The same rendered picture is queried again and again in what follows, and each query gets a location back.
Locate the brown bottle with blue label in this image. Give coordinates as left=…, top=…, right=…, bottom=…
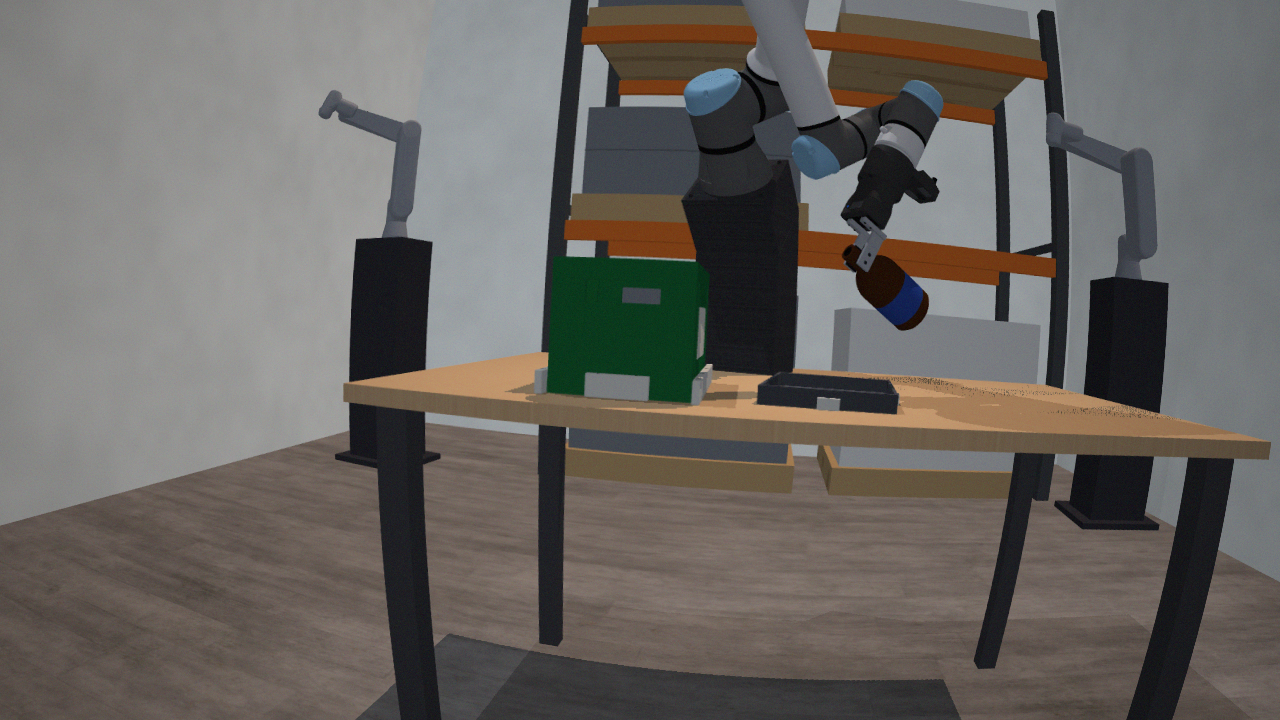
left=842, top=243, right=929, bottom=331

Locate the green plastic bottle crate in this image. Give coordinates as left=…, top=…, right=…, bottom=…
left=547, top=256, right=710, bottom=404

